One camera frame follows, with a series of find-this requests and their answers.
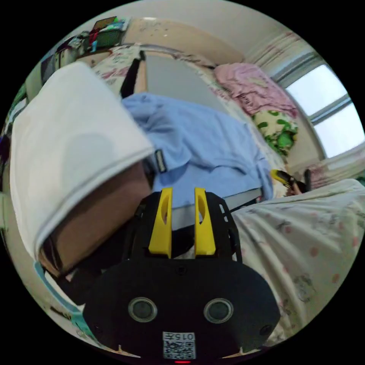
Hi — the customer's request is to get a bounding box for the pink striped curtain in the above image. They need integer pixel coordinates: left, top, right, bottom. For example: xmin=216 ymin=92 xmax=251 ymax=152
xmin=247 ymin=30 xmax=317 ymax=78

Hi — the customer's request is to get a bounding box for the window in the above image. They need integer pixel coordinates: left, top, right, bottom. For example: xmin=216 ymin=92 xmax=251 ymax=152
xmin=282 ymin=63 xmax=365 ymax=159

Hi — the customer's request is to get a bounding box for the green leaf printed pillow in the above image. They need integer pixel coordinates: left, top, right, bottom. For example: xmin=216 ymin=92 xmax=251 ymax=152
xmin=252 ymin=109 xmax=299 ymax=157

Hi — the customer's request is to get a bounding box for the bed with floral printed sheet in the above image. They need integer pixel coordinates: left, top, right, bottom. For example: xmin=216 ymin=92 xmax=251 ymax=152
xmin=90 ymin=43 xmax=365 ymax=346

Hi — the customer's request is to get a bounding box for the grey flat folding board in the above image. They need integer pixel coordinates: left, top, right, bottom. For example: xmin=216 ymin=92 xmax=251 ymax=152
xmin=143 ymin=52 xmax=265 ymax=232

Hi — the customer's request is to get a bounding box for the pink rolled blanket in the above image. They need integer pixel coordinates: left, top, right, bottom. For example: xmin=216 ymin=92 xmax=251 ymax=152
xmin=214 ymin=62 xmax=299 ymax=118

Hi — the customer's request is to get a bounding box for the cluttered shelf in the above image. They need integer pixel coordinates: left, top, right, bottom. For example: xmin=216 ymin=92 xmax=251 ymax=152
xmin=40 ymin=16 xmax=129 ymax=84

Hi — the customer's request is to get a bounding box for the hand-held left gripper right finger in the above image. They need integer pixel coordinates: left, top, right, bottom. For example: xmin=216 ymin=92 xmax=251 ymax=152
xmin=194 ymin=187 xmax=216 ymax=258

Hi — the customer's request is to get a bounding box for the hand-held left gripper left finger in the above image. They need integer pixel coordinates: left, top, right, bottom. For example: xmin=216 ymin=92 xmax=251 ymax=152
xmin=148 ymin=187 xmax=174 ymax=259

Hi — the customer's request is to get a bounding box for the light blue long sleeve shirt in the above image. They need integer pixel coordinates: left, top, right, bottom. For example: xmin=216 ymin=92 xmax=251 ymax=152
xmin=122 ymin=92 xmax=275 ymax=209

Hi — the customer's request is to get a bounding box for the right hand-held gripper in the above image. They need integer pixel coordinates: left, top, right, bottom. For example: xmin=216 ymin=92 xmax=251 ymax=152
xmin=270 ymin=168 xmax=306 ymax=198

